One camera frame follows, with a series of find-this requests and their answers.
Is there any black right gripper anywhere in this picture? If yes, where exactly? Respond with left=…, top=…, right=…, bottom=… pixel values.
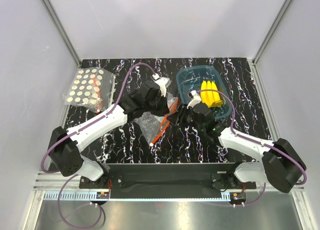
left=166, top=103, right=205, bottom=132

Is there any clear zip bag orange zipper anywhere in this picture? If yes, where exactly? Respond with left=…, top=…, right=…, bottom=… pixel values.
left=134, top=90, right=180, bottom=147

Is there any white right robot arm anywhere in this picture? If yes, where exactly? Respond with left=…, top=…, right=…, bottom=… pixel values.
left=168, top=103, right=307, bottom=193

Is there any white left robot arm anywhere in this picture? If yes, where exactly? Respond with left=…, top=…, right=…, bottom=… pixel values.
left=49, top=77, right=171, bottom=188

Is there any clear bag with round stickers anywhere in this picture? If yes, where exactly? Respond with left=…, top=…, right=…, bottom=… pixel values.
left=64, top=68, right=116, bottom=113

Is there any yellow toy banana bunch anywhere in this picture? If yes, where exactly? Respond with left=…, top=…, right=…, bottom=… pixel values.
left=200, top=81, right=223, bottom=108

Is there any teal transparent plastic container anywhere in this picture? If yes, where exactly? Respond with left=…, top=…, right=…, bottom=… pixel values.
left=176, top=65, right=229, bottom=104

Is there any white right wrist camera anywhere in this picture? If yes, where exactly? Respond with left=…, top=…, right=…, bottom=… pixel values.
left=187, top=90, right=202, bottom=109

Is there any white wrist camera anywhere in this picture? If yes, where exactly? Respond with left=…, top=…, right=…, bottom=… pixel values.
left=152, top=73, right=171, bottom=97
left=187, top=90, right=202, bottom=109

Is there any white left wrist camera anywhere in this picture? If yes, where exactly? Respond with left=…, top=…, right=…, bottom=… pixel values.
left=152, top=73, right=171, bottom=97

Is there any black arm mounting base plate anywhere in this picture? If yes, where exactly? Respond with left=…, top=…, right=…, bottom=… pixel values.
left=73, top=163, right=264, bottom=190

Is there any left aluminium frame post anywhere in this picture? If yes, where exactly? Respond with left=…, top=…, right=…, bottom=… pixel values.
left=41, top=0, right=82, bottom=67

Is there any aluminium frame post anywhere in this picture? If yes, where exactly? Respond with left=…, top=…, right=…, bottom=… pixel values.
left=252, top=0, right=294, bottom=66
left=41, top=0, right=82, bottom=67

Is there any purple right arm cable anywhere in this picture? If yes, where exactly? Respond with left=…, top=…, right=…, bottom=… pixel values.
left=194, top=89, right=308, bottom=207

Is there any aluminium frame rail front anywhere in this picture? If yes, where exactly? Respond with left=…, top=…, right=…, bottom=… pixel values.
left=32, top=171, right=306, bottom=202

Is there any right aluminium frame post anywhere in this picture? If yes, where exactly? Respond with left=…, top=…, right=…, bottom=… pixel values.
left=252, top=0, right=294, bottom=66

